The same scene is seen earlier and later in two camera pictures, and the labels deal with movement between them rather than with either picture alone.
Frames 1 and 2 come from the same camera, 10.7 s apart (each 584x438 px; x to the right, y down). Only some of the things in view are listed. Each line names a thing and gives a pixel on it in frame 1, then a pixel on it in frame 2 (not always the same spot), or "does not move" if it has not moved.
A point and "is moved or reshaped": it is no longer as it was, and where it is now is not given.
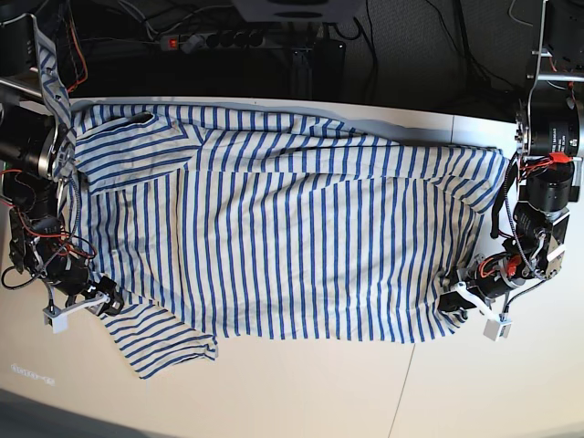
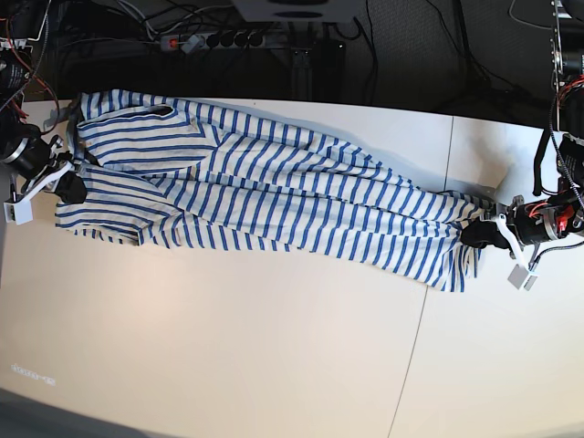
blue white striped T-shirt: (207, 221) is moved or reshaped
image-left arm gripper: (67, 268) -> (37, 161)
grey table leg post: (301, 73) does not move
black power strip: (188, 43) does not move
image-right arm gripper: (487, 277) -> (534, 223)
